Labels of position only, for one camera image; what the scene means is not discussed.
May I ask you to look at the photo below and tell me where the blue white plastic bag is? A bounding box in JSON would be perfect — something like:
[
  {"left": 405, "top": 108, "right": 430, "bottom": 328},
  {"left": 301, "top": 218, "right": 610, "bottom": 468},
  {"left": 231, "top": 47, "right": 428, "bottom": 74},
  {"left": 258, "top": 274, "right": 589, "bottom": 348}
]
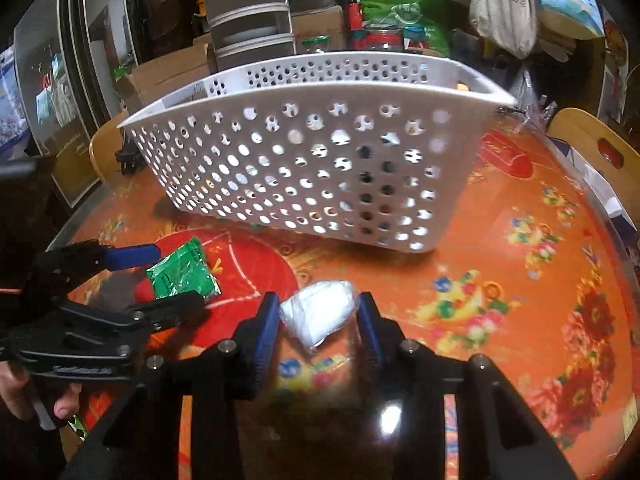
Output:
[{"left": 0, "top": 45, "right": 21, "bottom": 161}]

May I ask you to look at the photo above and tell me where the clear plastic bag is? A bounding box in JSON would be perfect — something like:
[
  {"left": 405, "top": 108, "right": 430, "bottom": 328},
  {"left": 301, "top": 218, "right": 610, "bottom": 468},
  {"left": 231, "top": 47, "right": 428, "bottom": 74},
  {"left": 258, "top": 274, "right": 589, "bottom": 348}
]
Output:
[{"left": 515, "top": 70, "right": 556, "bottom": 131}]

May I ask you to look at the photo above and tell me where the white perforated plastic basket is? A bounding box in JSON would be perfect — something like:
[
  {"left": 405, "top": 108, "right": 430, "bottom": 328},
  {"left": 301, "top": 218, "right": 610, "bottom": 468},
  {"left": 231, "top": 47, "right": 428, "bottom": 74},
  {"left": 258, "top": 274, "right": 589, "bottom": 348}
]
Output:
[{"left": 116, "top": 51, "right": 518, "bottom": 253}]

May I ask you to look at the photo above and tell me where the dark wooden cabinet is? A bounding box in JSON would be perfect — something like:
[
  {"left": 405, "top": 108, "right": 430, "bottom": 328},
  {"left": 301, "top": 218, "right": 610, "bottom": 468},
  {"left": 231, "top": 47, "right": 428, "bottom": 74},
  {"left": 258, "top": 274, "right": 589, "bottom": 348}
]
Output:
[{"left": 125, "top": 0, "right": 201, "bottom": 61}]

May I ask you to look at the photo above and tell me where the white soft pouch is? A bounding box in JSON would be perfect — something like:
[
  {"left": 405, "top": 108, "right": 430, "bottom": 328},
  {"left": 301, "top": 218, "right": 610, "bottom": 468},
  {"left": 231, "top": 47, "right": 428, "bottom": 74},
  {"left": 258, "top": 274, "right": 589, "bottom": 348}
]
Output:
[{"left": 279, "top": 280, "right": 360, "bottom": 356}]

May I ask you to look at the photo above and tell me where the brown cardboard box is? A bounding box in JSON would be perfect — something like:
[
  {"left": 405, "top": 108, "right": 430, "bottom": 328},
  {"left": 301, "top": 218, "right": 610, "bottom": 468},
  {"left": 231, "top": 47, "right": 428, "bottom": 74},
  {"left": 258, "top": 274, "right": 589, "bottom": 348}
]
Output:
[{"left": 291, "top": 5, "right": 346, "bottom": 53}]

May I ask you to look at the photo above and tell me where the white canvas tote bag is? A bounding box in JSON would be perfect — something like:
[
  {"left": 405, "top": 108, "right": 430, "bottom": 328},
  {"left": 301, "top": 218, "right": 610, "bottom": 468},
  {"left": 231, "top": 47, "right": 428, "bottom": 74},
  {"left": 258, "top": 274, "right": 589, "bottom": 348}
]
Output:
[{"left": 467, "top": 0, "right": 538, "bottom": 60}]

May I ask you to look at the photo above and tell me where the mirrored wardrobe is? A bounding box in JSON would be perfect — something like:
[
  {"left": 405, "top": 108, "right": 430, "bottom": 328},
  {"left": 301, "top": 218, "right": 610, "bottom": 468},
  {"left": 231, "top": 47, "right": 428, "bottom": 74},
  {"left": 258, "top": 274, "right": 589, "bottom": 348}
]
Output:
[{"left": 15, "top": 0, "right": 136, "bottom": 206}]

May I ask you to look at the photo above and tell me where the green tote bag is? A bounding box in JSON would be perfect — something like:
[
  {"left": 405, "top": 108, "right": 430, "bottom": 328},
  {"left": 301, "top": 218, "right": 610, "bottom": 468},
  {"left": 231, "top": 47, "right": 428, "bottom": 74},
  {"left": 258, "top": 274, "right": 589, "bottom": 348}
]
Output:
[{"left": 359, "top": 0, "right": 451, "bottom": 58}]

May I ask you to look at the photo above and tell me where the stacked plastic drawer unit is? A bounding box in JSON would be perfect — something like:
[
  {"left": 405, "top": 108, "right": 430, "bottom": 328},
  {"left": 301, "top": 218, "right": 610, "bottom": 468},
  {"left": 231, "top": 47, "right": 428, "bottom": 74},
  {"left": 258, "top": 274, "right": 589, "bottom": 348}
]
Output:
[{"left": 195, "top": 0, "right": 293, "bottom": 68}]

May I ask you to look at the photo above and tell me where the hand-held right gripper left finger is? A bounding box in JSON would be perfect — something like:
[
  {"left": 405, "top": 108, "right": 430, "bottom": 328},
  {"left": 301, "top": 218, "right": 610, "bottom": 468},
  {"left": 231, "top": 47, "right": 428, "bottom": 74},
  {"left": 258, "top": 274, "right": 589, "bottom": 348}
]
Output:
[{"left": 65, "top": 291, "right": 281, "bottom": 480}]

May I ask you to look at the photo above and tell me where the glass jar with green lid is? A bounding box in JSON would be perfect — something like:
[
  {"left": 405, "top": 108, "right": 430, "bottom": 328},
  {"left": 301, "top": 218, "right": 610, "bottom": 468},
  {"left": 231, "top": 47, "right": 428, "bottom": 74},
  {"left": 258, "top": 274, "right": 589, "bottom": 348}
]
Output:
[{"left": 300, "top": 35, "right": 331, "bottom": 55}]

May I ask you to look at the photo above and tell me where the blue paper bag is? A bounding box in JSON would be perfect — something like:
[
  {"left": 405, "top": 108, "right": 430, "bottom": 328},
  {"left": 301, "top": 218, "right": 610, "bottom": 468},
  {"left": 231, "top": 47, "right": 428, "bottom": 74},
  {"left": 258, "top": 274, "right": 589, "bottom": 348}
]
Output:
[{"left": 547, "top": 132, "right": 640, "bottom": 241}]

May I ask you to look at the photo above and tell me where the wooden chair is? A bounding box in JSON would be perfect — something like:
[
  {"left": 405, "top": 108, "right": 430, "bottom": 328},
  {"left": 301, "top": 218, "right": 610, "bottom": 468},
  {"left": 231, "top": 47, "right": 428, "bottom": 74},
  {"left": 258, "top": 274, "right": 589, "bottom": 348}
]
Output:
[
  {"left": 546, "top": 107, "right": 640, "bottom": 196},
  {"left": 89, "top": 112, "right": 151, "bottom": 186}
]

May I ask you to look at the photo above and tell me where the green plastic packet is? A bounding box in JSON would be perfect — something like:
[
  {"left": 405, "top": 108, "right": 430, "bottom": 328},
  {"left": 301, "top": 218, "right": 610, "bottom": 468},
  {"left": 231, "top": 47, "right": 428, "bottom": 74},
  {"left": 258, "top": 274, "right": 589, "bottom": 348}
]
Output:
[{"left": 146, "top": 237, "right": 222, "bottom": 301}]

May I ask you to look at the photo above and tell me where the person's left hand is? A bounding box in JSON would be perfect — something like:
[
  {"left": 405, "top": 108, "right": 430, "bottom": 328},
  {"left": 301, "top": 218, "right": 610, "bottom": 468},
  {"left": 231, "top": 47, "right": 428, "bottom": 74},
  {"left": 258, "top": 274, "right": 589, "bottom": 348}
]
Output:
[{"left": 0, "top": 360, "right": 83, "bottom": 423}]

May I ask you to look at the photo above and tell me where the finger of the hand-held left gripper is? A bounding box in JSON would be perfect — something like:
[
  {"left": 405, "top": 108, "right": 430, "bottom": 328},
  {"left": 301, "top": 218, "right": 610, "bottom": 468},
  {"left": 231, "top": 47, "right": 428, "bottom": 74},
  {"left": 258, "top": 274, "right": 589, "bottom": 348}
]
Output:
[
  {"left": 55, "top": 291, "right": 208, "bottom": 342},
  {"left": 50, "top": 240, "right": 161, "bottom": 283}
]

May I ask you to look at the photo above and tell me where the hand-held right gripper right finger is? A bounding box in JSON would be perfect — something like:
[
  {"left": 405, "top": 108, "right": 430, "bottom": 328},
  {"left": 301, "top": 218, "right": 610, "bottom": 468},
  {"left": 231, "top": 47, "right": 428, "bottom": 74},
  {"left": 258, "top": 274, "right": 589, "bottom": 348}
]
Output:
[{"left": 357, "top": 291, "right": 581, "bottom": 480}]

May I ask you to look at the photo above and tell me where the glass jar with red contents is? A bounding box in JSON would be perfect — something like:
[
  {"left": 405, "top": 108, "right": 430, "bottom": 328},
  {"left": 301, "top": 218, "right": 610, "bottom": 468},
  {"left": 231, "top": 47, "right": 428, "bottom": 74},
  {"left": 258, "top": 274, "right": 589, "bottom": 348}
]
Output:
[{"left": 362, "top": 22, "right": 405, "bottom": 53}]

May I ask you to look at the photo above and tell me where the black folding tool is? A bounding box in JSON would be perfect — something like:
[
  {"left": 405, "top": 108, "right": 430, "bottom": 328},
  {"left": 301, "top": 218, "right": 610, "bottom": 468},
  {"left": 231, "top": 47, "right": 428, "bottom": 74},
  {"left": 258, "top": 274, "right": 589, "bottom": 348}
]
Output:
[{"left": 115, "top": 132, "right": 146, "bottom": 176}]

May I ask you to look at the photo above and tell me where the wall poster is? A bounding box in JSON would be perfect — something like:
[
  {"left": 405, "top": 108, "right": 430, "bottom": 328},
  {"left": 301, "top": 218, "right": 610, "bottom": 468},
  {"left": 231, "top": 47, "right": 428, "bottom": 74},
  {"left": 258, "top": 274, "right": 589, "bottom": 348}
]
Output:
[{"left": 600, "top": 5, "right": 631, "bottom": 121}]

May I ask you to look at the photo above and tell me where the open cardboard box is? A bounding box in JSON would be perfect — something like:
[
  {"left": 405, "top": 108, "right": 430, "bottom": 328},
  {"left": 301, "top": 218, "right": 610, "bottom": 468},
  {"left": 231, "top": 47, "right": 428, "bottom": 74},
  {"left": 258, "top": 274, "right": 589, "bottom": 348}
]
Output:
[{"left": 114, "top": 40, "right": 216, "bottom": 116}]

